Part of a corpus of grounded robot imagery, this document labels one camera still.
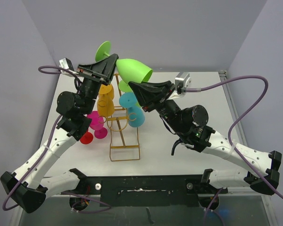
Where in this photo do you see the gold wire glass rack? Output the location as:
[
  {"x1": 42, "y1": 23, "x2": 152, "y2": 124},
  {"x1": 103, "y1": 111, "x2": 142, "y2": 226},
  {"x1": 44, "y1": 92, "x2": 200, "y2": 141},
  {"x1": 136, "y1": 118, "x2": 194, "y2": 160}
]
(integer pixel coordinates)
[{"x1": 101, "y1": 73, "x2": 142, "y2": 162}]

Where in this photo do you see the cyan goblet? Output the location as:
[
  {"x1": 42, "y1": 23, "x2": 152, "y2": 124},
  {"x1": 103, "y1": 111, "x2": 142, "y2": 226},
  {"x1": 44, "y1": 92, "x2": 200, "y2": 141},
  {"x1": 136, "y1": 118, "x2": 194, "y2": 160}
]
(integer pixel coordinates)
[{"x1": 119, "y1": 92, "x2": 145, "y2": 128}]

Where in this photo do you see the red goblet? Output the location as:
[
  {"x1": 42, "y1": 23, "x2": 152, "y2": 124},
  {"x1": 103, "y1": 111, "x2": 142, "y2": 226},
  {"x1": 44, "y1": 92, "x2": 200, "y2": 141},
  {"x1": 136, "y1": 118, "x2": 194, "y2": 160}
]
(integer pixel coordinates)
[{"x1": 80, "y1": 132, "x2": 94, "y2": 145}]

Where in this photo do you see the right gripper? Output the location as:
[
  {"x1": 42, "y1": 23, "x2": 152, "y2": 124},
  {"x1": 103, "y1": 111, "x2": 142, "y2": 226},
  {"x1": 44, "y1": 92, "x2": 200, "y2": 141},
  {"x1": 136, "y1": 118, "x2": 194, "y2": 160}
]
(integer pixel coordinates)
[{"x1": 129, "y1": 80, "x2": 187, "y2": 134}]

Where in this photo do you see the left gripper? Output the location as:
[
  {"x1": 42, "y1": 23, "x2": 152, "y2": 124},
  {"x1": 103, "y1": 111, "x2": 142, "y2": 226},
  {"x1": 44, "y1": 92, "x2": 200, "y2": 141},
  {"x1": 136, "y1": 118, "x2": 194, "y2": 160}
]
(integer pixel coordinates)
[{"x1": 76, "y1": 54, "x2": 118, "y2": 114}]

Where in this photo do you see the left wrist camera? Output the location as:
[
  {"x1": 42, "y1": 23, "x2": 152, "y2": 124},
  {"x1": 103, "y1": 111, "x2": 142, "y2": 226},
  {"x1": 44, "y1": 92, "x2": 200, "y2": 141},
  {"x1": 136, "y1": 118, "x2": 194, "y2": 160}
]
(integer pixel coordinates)
[{"x1": 59, "y1": 58, "x2": 74, "y2": 77}]

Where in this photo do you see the light green goblet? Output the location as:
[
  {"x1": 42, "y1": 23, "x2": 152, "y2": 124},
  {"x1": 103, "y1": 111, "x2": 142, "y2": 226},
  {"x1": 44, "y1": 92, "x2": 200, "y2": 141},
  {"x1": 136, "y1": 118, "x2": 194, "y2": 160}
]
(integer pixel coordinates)
[{"x1": 118, "y1": 81, "x2": 141, "y2": 108}]

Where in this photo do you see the green goblet front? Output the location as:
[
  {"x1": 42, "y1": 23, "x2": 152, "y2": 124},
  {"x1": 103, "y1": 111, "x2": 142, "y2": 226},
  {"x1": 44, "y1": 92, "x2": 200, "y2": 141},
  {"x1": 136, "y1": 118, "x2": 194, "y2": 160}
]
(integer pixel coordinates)
[{"x1": 95, "y1": 41, "x2": 153, "y2": 83}]

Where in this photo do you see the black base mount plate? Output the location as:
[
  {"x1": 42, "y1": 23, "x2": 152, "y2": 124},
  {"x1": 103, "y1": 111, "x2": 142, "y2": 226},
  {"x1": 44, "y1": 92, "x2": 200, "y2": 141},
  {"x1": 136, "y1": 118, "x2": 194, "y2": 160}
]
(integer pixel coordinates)
[{"x1": 70, "y1": 175, "x2": 217, "y2": 207}]

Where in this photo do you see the magenta goblet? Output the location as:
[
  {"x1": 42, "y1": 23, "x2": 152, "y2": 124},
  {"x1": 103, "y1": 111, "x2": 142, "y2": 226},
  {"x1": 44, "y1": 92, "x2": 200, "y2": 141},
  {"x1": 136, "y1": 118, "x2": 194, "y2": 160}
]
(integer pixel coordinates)
[{"x1": 87, "y1": 111, "x2": 108, "y2": 139}]

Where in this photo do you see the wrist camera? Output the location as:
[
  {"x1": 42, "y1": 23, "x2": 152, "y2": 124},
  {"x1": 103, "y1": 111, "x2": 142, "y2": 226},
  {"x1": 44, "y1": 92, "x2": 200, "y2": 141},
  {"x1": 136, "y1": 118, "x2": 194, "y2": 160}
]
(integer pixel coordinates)
[
  {"x1": 59, "y1": 58, "x2": 74, "y2": 77},
  {"x1": 172, "y1": 72, "x2": 191, "y2": 98}
]

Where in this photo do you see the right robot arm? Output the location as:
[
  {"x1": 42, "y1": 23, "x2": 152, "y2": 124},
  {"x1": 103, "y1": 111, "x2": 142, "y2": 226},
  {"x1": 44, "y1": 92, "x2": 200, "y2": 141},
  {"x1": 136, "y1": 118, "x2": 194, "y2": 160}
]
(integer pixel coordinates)
[{"x1": 128, "y1": 81, "x2": 282, "y2": 195}]

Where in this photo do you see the orange goblet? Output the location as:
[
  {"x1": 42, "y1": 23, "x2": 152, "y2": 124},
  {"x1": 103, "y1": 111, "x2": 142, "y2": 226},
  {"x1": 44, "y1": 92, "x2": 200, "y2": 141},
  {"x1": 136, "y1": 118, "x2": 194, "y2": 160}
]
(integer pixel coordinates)
[
  {"x1": 99, "y1": 84, "x2": 114, "y2": 100},
  {"x1": 97, "y1": 94, "x2": 115, "y2": 118}
]

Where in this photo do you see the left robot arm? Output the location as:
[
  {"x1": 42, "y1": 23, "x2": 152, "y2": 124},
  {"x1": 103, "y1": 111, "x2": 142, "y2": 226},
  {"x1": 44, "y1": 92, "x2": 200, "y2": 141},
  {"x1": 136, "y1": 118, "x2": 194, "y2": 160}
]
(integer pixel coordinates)
[{"x1": 0, "y1": 54, "x2": 118, "y2": 213}]

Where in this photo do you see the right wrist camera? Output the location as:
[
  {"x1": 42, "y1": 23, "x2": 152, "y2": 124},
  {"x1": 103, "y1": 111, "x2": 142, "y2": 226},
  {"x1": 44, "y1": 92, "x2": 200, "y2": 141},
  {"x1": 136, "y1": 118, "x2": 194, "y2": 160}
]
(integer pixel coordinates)
[{"x1": 172, "y1": 72, "x2": 191, "y2": 98}]

